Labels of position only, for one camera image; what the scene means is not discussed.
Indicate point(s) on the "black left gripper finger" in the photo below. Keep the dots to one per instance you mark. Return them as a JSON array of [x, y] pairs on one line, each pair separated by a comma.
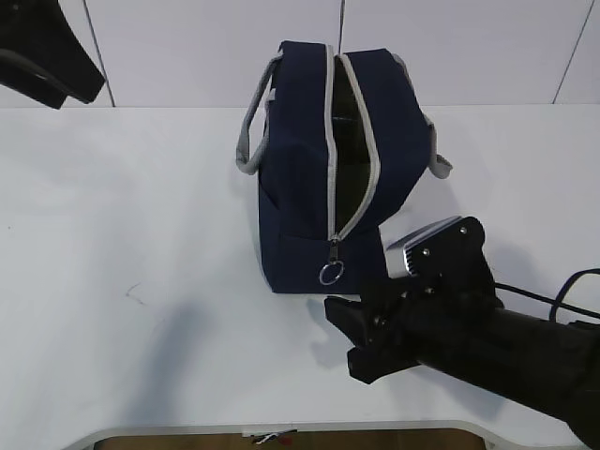
[[42, 25], [40, 75]]

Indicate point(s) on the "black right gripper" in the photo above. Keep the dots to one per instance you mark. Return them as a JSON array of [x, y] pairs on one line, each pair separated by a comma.
[[452, 294]]

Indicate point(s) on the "navy blue lunch bag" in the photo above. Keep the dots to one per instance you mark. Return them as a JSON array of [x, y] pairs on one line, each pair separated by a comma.
[[338, 142]]

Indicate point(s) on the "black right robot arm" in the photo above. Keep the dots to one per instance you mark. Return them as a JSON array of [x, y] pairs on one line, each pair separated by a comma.
[[548, 366]]

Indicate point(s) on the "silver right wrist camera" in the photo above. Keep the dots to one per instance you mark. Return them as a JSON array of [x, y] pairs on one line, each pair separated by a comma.
[[399, 255]]

